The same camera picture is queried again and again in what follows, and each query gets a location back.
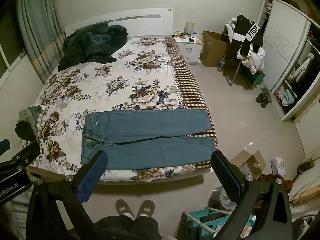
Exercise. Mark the white bed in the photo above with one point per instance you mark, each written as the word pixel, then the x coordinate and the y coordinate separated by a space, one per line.
pixel 150 22

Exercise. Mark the dark cloth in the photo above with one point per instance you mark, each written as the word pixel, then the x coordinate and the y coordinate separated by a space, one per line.
pixel 25 131

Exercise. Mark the white wardrobe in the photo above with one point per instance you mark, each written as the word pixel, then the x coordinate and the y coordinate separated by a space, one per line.
pixel 282 45

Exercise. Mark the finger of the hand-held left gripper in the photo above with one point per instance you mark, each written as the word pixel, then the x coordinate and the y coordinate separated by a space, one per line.
pixel 3 147
pixel 25 152

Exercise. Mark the hanging light clothes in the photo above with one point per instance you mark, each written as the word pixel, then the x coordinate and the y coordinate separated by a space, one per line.
pixel 302 67

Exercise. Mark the plastic water bottle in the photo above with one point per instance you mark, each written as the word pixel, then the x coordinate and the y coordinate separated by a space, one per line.
pixel 221 65

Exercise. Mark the dark small box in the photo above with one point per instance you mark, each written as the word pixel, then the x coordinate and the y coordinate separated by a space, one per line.
pixel 306 166

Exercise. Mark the person's right slipper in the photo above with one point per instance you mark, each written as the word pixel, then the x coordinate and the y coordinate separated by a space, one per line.
pixel 146 207

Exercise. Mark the white nightstand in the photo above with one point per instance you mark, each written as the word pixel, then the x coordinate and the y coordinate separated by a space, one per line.
pixel 192 52

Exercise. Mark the dark green blanket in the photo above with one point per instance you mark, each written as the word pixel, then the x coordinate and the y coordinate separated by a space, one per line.
pixel 95 45

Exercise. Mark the grey striped curtain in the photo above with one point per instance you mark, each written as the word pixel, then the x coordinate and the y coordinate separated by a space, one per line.
pixel 37 30

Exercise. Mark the black jacket with white stripe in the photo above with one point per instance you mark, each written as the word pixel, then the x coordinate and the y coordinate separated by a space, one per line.
pixel 246 27

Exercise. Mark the beige table lamp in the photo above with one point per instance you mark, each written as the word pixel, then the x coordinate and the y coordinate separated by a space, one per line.
pixel 189 27

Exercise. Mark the metal frame chair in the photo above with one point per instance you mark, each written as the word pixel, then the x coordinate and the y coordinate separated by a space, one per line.
pixel 234 73

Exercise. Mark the folded pastel clothes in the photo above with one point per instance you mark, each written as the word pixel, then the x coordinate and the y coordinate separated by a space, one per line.
pixel 286 95

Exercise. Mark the pink tissue pack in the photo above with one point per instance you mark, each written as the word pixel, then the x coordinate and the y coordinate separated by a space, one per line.
pixel 278 166

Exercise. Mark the green storage box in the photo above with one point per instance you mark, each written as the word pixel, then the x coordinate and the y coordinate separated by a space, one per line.
pixel 258 79

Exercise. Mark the person's left slipper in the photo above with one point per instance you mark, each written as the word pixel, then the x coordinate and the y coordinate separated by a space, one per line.
pixel 123 208

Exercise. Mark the brown checked bed sheet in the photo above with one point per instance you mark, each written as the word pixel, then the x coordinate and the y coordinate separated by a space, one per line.
pixel 190 85

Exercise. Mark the person's legs in dark trousers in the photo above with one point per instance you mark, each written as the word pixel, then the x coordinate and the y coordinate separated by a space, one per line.
pixel 127 228

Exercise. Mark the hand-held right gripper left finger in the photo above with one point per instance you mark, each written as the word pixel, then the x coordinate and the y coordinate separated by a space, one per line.
pixel 92 177

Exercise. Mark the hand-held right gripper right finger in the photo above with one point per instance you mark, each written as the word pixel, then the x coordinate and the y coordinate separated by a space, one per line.
pixel 226 177

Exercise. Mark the grey fluffy cloth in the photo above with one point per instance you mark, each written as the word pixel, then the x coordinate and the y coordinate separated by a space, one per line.
pixel 27 116

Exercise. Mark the blue denim pants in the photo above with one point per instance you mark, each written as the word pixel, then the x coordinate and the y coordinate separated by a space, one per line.
pixel 150 135

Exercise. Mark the white puffy jacket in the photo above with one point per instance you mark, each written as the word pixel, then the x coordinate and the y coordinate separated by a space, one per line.
pixel 257 62

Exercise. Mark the reddish brown cloth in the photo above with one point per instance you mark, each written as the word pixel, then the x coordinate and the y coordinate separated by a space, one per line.
pixel 271 180

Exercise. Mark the small open cardboard box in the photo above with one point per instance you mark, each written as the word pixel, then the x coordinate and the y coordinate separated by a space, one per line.
pixel 243 160

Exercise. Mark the person's slipper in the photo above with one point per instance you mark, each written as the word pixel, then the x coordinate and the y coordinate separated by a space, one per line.
pixel 146 207
pixel 123 208

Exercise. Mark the large brown cardboard box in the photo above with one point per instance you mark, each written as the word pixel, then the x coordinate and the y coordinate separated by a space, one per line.
pixel 212 50

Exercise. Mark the grey floor fan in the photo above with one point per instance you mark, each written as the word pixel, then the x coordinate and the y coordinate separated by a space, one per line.
pixel 222 198

